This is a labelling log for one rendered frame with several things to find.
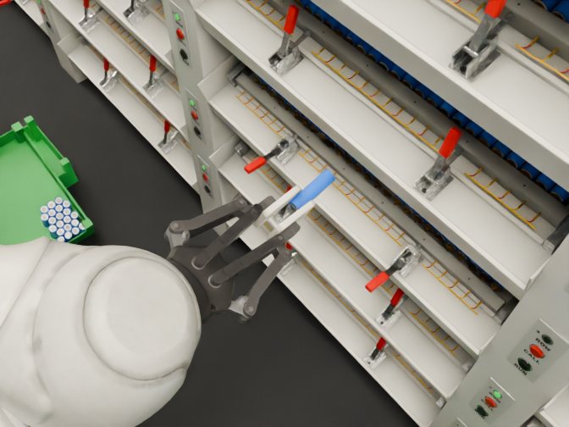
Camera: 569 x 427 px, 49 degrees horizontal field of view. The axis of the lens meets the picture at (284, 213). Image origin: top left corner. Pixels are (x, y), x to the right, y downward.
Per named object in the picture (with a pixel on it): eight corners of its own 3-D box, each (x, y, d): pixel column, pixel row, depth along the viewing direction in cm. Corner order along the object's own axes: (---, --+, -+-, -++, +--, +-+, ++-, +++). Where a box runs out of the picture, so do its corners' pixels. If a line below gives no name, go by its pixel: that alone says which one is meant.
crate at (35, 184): (95, 232, 152) (93, 224, 145) (19, 280, 145) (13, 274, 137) (23, 133, 154) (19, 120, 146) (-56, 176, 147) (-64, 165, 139)
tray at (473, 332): (477, 362, 88) (482, 350, 79) (215, 113, 113) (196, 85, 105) (576, 263, 90) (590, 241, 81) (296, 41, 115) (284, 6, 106)
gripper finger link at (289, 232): (267, 241, 70) (285, 261, 70) (295, 220, 74) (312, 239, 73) (262, 247, 72) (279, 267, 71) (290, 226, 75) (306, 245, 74)
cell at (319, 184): (334, 174, 77) (295, 207, 76) (336, 182, 79) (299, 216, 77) (323, 167, 78) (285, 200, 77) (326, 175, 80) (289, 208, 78)
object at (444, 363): (447, 402, 104) (449, 394, 91) (223, 178, 129) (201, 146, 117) (533, 317, 106) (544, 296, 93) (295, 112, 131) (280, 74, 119)
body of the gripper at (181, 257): (198, 331, 58) (262, 277, 64) (139, 263, 59) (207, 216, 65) (174, 357, 64) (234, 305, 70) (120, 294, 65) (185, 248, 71)
